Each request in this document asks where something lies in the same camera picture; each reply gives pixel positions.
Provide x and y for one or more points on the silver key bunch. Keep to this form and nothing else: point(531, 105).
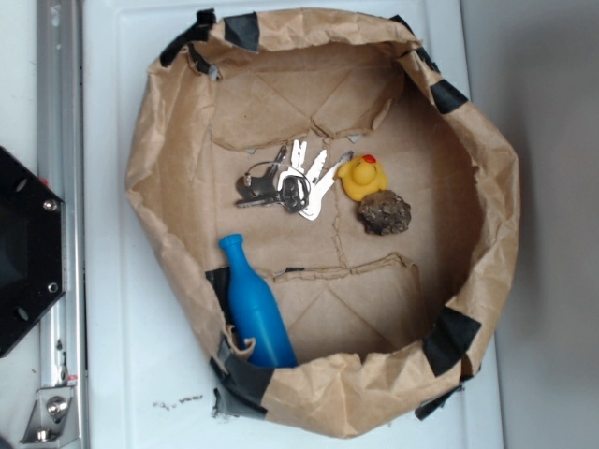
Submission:
point(285, 182)

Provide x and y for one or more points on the brown paper bag container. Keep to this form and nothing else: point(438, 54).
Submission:
point(380, 325)

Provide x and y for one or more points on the yellow rubber duck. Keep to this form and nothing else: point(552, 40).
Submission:
point(362, 176)

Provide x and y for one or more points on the brown rough rock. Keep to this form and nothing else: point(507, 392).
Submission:
point(384, 213)

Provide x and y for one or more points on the blue plastic bottle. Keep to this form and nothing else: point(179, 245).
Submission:
point(254, 310)

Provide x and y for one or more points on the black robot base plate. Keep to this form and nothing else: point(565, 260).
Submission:
point(32, 274)

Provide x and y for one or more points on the aluminium extrusion rail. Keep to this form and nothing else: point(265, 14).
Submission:
point(62, 331)

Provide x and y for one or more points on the metal corner bracket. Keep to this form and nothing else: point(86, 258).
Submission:
point(53, 421)

